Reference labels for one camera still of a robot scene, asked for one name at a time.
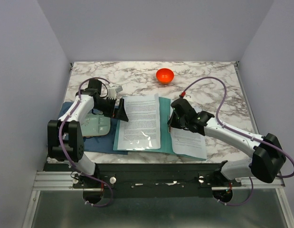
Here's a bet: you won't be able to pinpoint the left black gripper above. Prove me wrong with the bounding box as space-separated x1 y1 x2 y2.
94 96 129 121

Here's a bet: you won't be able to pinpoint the printed white paper sheets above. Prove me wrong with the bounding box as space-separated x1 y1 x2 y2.
170 106 207 159

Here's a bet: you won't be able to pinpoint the single printed paper sheet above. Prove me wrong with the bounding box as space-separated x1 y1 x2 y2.
117 94 161 151

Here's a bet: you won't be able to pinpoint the teal file folder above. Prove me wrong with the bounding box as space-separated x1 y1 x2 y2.
113 96 208 160

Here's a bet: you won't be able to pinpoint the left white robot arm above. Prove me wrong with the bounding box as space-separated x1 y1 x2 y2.
47 77 129 188

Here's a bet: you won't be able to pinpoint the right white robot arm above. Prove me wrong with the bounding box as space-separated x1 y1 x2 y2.
168 98 286 186

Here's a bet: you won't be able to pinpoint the pale green divided plate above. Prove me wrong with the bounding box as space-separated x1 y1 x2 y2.
81 114 111 137

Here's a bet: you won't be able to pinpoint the orange plastic bowl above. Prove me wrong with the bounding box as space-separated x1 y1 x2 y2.
156 68 174 84

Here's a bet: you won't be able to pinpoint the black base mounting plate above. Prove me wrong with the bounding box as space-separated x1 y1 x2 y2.
43 163 251 203

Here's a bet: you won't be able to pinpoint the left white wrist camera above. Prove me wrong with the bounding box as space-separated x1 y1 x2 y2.
107 85 123 99

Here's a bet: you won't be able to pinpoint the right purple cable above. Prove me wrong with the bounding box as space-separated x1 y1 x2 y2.
179 76 294 207

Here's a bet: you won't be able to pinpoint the purple cable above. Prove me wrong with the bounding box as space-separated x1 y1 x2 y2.
179 76 294 207
58 77 114 208

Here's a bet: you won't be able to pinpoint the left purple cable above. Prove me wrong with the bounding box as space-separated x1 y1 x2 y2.
58 77 114 208

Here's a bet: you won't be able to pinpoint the aluminium extrusion rail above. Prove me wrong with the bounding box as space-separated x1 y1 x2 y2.
23 171 294 228

